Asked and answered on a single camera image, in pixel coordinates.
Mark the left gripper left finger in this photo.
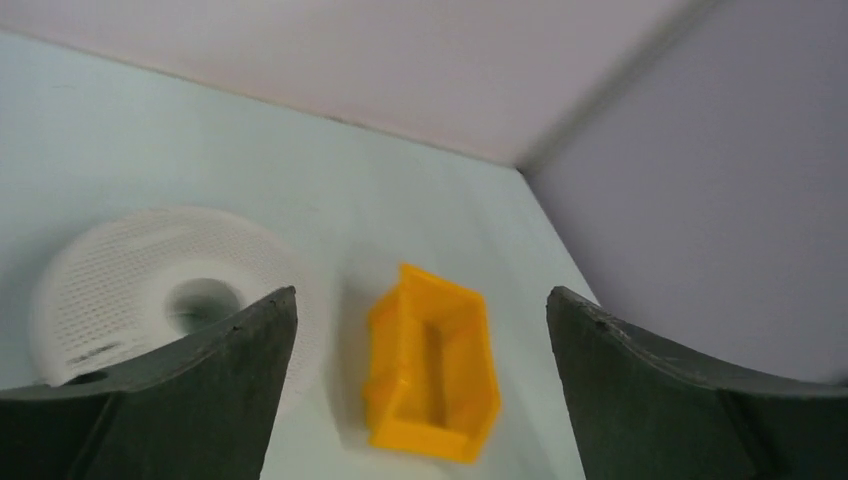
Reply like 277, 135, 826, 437
1, 287, 298, 479

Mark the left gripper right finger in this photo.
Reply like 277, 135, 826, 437
546, 286, 847, 479

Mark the white perforated cable spool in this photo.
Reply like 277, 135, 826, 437
29, 206, 329, 411

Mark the orange plastic bin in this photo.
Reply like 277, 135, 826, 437
362, 264, 501, 463

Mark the aluminium frame post right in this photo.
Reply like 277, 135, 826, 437
516, 1, 721, 175

